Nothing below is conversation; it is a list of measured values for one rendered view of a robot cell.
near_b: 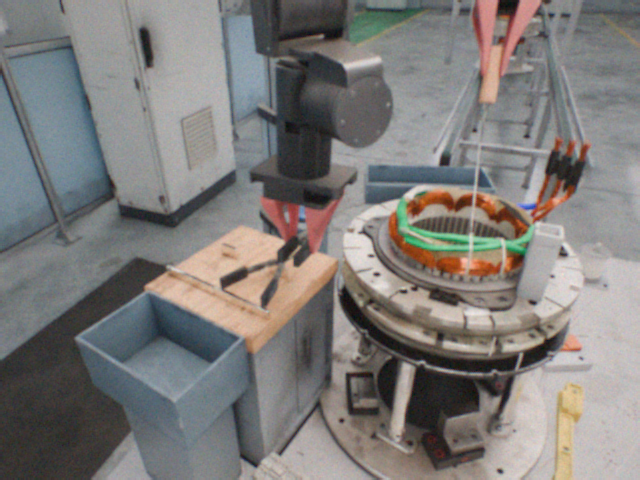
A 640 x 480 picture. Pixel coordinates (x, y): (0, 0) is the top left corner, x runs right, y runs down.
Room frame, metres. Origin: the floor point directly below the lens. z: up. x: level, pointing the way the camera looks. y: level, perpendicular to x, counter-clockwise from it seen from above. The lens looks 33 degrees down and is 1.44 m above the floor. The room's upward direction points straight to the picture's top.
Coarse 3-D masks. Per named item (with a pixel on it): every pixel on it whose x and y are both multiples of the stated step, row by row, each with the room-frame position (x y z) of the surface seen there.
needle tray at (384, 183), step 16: (368, 176) 0.90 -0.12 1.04; (384, 176) 0.90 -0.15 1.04; (400, 176) 0.90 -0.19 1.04; (416, 176) 0.89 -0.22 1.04; (432, 176) 0.89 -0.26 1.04; (448, 176) 0.89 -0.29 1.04; (464, 176) 0.88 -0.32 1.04; (480, 176) 0.88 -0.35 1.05; (368, 192) 0.80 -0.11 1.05; (384, 192) 0.80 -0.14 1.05; (400, 192) 0.79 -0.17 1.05
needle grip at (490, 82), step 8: (496, 48) 0.54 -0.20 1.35; (496, 56) 0.53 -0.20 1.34; (488, 64) 0.53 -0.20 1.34; (496, 64) 0.53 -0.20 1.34; (488, 72) 0.53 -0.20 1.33; (496, 72) 0.53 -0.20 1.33; (488, 80) 0.53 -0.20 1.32; (496, 80) 0.52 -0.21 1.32; (488, 88) 0.52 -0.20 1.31; (496, 88) 0.52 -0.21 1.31; (480, 96) 0.53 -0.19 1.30; (488, 96) 0.52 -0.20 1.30; (496, 96) 0.52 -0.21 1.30
